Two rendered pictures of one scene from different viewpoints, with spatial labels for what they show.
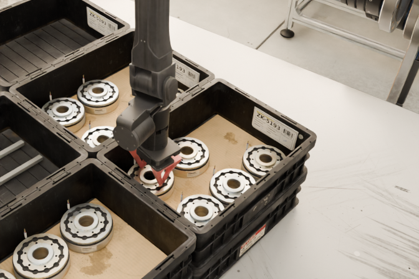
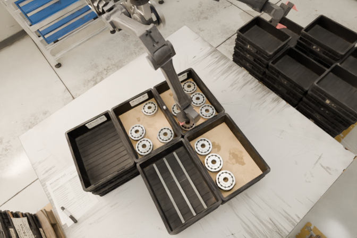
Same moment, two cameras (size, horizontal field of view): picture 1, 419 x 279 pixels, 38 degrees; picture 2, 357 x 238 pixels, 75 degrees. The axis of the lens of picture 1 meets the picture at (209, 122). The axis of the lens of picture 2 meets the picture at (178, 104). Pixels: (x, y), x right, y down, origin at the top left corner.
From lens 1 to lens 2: 0.95 m
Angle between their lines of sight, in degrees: 40
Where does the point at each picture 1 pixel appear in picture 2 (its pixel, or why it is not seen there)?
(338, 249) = (212, 82)
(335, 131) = not seen: hidden behind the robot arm
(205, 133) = (167, 101)
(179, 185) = not seen: hidden behind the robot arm
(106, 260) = (215, 143)
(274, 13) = (41, 65)
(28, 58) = (99, 157)
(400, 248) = (215, 66)
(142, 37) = (181, 95)
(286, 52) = (68, 69)
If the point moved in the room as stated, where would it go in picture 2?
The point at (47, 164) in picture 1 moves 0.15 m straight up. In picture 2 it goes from (167, 156) to (163, 149)
